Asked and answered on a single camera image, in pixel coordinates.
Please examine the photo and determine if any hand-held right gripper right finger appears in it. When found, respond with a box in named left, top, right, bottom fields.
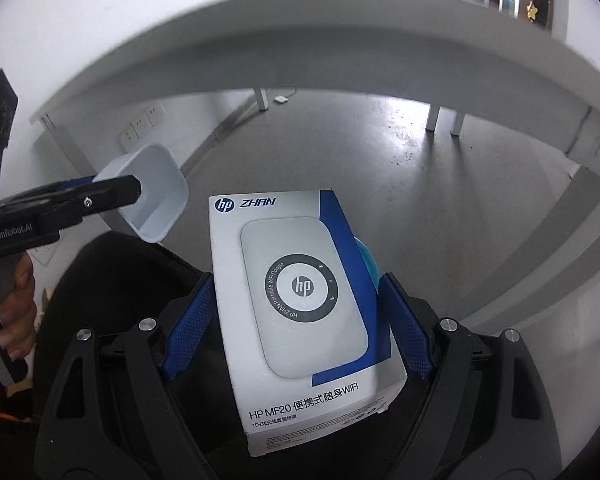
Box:
left=378, top=272, right=565, bottom=480

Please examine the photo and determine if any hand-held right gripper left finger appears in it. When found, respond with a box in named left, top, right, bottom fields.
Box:
left=37, top=272, right=217, bottom=480

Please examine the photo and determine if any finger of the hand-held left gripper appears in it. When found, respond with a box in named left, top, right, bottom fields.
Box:
left=0, top=175, right=99, bottom=202
left=0, top=173, right=143, bottom=233

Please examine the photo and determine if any white plastic cup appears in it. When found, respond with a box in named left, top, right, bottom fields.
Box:
left=92, top=143, right=190, bottom=244

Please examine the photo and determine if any white and blue cardboard box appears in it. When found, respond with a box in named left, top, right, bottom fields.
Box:
left=208, top=188, right=409, bottom=444

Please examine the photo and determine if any person's left hand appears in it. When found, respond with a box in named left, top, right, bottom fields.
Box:
left=0, top=252, right=37, bottom=361

